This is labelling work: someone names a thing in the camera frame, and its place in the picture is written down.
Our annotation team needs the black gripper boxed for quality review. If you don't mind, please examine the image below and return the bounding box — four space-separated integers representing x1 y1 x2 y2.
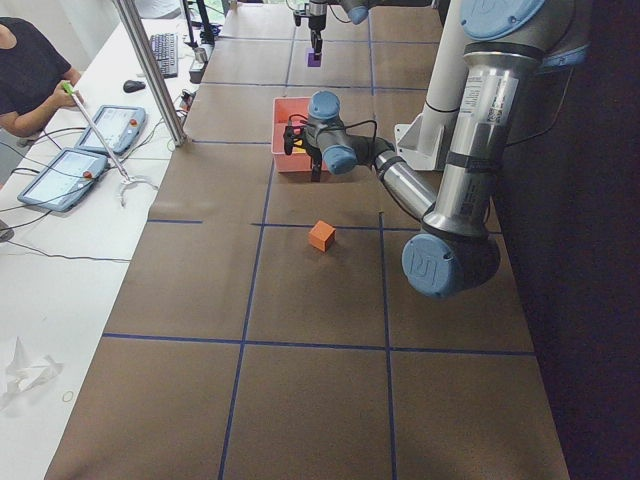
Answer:
298 127 320 156
305 0 327 55

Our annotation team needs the purple foam block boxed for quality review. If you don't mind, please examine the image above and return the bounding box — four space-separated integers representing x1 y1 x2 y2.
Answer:
306 48 322 68

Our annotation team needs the orange foam block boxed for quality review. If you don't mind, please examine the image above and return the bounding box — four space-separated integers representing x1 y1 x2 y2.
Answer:
308 220 336 252

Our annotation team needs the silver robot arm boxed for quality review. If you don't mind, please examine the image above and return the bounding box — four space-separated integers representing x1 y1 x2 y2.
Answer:
283 1 592 298

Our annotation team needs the pink plastic bin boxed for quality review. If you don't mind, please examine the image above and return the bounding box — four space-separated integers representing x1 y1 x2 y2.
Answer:
271 97 327 182

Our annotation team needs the small metal cup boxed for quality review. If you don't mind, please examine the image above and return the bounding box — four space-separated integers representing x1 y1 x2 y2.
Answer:
193 46 208 64

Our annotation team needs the lower orange black connector box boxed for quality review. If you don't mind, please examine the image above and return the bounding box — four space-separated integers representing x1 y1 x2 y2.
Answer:
179 90 196 112

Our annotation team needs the black keyboard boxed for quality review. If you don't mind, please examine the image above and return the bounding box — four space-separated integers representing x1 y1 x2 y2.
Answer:
149 33 179 78

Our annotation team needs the upper blue teach pendant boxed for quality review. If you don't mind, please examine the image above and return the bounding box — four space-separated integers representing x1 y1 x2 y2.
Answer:
75 105 147 156

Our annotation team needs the blue teach pendant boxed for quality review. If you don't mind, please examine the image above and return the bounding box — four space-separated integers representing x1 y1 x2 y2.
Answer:
75 105 147 156
17 148 108 212

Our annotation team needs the long reacher grabber stick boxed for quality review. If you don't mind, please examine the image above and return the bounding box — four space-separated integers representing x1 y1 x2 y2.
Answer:
61 80 159 207

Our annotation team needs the black computer mouse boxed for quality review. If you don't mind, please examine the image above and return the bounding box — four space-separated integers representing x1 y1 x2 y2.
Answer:
122 80 146 94

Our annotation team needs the lower blue teach pendant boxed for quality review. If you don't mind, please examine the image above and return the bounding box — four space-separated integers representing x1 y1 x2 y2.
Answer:
17 148 108 212

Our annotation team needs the seated person in black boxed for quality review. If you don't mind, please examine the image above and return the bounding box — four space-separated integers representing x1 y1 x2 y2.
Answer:
1 17 81 138

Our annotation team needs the crumpled white paper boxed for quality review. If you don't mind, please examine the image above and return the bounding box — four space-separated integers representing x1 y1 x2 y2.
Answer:
1 336 64 410

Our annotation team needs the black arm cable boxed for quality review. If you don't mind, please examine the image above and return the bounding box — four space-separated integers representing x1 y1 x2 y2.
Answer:
287 115 381 151

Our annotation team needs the white pedestal column base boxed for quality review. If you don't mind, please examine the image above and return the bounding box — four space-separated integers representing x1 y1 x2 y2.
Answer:
395 1 468 171

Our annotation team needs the aluminium frame post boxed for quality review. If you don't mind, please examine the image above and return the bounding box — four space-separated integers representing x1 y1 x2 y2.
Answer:
113 0 186 147

